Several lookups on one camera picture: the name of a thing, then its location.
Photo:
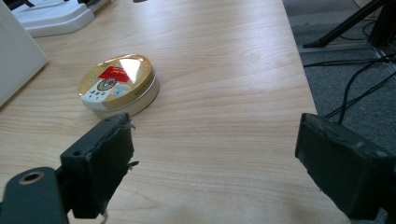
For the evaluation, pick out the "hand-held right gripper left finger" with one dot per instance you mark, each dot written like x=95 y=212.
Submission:
x=93 y=165

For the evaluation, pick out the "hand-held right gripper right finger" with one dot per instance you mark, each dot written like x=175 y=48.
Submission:
x=345 y=168

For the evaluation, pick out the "round gold tin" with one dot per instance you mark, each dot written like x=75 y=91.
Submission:
x=120 y=84

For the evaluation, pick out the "white box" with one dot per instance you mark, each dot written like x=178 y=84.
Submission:
x=15 y=56

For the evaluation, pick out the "black stand leg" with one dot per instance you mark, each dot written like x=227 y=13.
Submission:
x=345 y=23

